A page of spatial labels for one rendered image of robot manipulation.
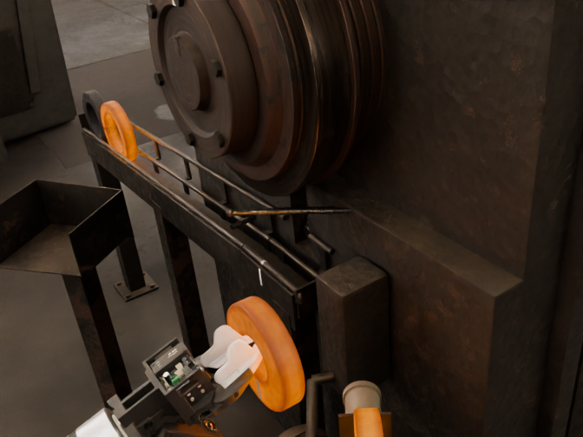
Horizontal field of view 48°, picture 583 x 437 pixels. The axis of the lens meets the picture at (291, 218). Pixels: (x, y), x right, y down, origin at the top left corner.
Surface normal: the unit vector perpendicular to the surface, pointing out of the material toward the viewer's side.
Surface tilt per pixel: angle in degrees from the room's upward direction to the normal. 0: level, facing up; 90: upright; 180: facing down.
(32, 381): 1
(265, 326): 23
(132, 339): 0
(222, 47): 62
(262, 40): 69
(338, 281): 0
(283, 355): 54
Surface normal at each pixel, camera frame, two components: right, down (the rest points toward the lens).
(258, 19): 0.00, 0.04
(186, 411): 0.55, 0.40
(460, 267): -0.09, -0.85
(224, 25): 0.37, -0.24
